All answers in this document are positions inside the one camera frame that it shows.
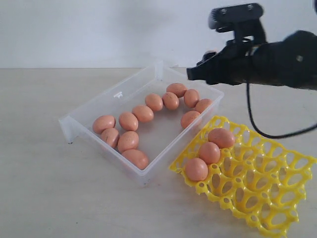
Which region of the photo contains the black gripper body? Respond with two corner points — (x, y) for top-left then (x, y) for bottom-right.
(212, 41), (262, 85)

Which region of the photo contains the yellow plastic egg tray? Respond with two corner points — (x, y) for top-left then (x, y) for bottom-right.
(169, 116), (317, 238)

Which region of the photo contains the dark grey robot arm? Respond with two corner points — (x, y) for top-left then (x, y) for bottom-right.
(186, 31), (317, 90)

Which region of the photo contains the clear plastic bin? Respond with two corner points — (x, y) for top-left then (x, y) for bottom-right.
(59, 61), (224, 186)

